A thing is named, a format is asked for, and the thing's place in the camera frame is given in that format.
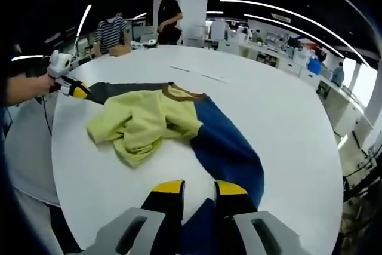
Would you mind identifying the person's left hand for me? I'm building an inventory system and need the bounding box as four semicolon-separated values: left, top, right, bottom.
35;72;59;97

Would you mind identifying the black metal stand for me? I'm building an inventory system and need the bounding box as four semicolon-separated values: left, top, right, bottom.
343;147;382;208

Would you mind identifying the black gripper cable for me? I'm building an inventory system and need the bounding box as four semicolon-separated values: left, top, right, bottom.
40;95;54;136

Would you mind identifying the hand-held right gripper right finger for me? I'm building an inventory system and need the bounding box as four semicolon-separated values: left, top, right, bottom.
214;179;311;255

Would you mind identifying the long curved ceiling light strip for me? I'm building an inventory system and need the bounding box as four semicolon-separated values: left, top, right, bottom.
220;0;369;66

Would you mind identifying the white square column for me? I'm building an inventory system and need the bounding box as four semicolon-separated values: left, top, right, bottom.
175;0;209;47

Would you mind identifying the straight ceiling light strip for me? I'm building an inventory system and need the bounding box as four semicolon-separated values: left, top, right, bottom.
76;4;93;38

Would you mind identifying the blue bin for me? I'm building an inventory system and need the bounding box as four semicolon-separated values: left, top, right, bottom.
307;57;322;73

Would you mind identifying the brown paper bag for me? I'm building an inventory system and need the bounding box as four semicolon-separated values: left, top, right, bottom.
108;44;132;57

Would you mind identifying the yellow grey blue garment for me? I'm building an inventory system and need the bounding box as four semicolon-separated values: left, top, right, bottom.
83;81;266;255

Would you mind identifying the short curved ceiling light strip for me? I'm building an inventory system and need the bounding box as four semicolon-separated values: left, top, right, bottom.
244;13;344;59

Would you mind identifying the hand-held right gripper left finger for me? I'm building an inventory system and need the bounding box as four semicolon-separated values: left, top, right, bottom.
80;179;186;255

